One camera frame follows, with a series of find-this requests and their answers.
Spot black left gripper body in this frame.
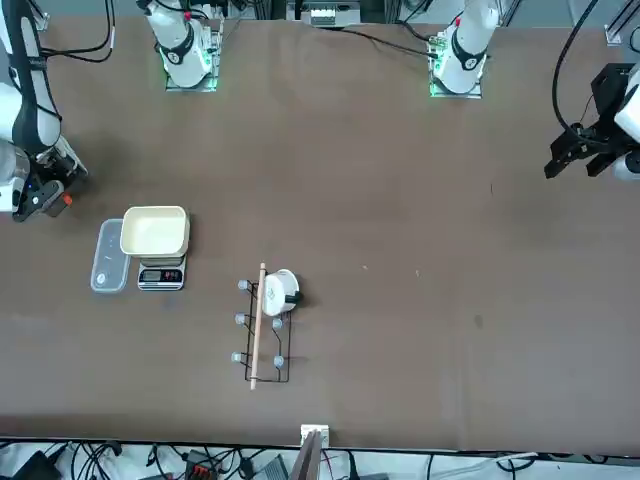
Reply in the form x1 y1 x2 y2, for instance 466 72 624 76
579 63 635 147

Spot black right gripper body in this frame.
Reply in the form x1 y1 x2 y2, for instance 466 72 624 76
12 179 51 224

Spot white digital kitchen scale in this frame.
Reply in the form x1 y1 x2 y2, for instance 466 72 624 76
137 252 187 292

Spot clear plastic container lid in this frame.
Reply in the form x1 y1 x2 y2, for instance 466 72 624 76
89 218 131 295

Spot cream plastic container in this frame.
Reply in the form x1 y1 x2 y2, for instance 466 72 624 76
119 204 192 260

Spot white cup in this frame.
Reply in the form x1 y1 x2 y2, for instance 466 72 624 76
262 268 305 318

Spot black power adapter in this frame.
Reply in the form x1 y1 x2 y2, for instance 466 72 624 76
7 449 64 480

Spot black power strip red switches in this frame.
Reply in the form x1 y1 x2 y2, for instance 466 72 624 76
182 449 224 480

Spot black table cable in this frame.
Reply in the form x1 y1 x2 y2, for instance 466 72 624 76
39 0 117 64

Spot black wire cup rack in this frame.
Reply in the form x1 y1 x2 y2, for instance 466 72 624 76
231 262 295 392

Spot white post bracket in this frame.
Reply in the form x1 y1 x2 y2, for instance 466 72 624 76
299 423 331 447

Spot aluminium camera post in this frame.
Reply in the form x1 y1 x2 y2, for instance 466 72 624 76
289 429 324 480

